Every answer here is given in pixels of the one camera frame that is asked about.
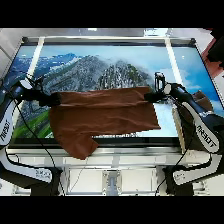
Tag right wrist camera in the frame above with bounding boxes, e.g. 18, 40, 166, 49
153, 71, 167, 93

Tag brown T-shirt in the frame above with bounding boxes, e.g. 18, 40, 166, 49
48, 85, 162, 161

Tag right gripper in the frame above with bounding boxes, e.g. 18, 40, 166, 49
143, 89, 168, 104

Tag black cable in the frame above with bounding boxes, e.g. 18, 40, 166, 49
153, 127, 198, 197
7, 94, 66, 197

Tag brown garment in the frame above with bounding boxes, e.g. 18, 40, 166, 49
192, 89, 215, 114

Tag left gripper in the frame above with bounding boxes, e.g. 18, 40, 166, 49
38, 92, 62, 108

